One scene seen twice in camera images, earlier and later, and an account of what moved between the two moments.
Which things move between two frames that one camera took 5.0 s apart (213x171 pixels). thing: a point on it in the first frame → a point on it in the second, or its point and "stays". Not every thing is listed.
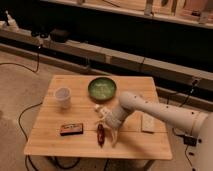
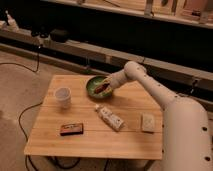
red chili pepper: (101, 134) → (101, 88)
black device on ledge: (59, 36) stays
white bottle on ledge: (12, 25) stays
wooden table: (66, 123) stays
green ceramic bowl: (102, 88) stays
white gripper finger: (114, 136) → (108, 89)
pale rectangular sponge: (148, 123) stays
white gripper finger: (100, 122) → (106, 80)
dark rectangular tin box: (71, 129) stays
